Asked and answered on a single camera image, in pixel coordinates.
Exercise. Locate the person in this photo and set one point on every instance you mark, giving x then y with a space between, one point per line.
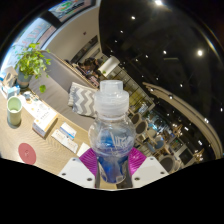
89 65

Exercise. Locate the group of ceiling spotlights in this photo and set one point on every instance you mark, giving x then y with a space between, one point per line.
200 52

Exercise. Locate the white printed leaflet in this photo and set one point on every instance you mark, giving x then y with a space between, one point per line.
65 141

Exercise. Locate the green potted plant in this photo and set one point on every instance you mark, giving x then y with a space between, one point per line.
31 63

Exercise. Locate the round food window poster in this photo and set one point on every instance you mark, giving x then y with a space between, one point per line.
70 6

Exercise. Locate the white tissue box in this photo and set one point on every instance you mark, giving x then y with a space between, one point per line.
44 124

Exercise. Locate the light blue white carton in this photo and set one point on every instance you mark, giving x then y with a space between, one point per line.
11 92

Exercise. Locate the white round pillar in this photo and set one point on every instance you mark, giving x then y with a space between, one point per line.
108 66

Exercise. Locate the white napkin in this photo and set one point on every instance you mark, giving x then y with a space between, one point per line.
83 149

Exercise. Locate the white picture sheet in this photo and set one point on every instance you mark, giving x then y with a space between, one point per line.
37 108

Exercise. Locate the flat round red coaster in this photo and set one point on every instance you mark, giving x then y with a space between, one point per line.
27 153

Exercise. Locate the white blue card packet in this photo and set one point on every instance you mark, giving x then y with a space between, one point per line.
68 130

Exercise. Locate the light green mug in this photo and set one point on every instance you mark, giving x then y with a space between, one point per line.
14 111

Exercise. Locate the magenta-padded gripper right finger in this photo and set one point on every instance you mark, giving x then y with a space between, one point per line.
150 171

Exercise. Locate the grey curved sofa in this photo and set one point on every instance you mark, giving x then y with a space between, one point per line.
56 86

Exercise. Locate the clear blue-label drink bottle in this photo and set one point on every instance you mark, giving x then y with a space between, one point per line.
111 140

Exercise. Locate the grey white chevron pillow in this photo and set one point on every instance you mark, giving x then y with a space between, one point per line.
82 100

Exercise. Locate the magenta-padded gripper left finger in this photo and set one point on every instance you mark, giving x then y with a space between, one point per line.
75 171

